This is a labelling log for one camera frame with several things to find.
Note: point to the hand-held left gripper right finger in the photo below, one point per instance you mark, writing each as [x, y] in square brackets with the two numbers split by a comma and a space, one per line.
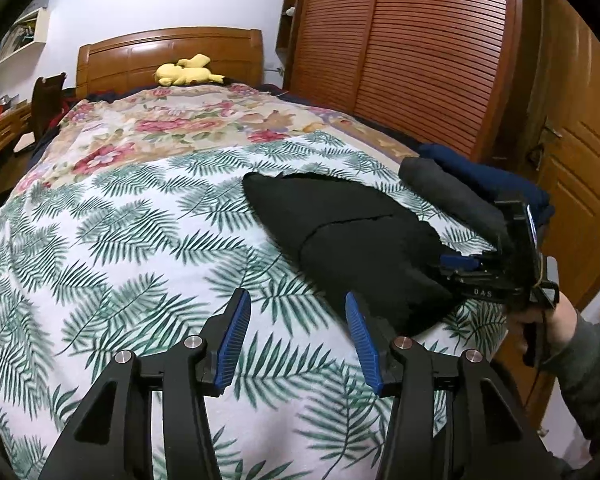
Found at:
[362, 340]

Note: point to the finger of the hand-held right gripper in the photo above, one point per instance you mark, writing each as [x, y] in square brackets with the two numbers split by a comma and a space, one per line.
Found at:
[460, 261]

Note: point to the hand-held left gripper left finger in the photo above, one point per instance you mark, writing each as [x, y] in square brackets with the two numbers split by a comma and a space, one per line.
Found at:
[232, 340]

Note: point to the black coat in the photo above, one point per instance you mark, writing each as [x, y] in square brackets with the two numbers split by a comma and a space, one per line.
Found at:
[340, 220]

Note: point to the person's right forearm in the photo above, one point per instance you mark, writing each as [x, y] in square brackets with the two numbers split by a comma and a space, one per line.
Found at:
[587, 385]

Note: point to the person's right hand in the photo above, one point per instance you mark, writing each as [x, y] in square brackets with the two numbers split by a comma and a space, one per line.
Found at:
[562, 322]

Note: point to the folded grey garment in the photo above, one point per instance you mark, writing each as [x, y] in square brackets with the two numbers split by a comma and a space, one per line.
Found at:
[455, 195]

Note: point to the folded navy garment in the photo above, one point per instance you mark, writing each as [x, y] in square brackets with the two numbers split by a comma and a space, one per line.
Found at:
[490, 180]

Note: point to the wooden door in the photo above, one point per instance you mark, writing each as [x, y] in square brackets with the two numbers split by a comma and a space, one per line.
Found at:
[585, 160]

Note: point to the leaf print blanket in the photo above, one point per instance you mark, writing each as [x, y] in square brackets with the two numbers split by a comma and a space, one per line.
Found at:
[105, 270]

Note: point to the wooden louvered wardrobe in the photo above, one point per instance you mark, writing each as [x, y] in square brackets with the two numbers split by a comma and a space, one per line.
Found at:
[405, 50]

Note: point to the floral blanket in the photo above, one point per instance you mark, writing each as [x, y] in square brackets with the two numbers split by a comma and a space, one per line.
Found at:
[145, 130]

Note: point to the yellow plush toy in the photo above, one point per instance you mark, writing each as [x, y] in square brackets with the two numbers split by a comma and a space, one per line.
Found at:
[180, 75]

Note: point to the dark red clothing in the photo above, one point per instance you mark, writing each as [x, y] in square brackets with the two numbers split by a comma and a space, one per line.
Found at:
[62, 110]

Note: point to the white cloth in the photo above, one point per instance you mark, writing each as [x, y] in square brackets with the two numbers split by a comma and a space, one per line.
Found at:
[24, 143]

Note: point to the dark wooden chair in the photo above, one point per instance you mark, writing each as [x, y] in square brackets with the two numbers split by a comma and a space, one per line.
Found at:
[47, 105]

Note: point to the wooden headboard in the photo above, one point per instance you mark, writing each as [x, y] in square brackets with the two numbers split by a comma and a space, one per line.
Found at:
[130, 55]

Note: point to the wooden desk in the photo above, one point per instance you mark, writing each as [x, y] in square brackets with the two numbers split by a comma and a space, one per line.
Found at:
[0, 145]

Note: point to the white wall shelf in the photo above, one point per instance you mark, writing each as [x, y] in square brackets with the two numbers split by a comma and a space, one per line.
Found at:
[25, 42]

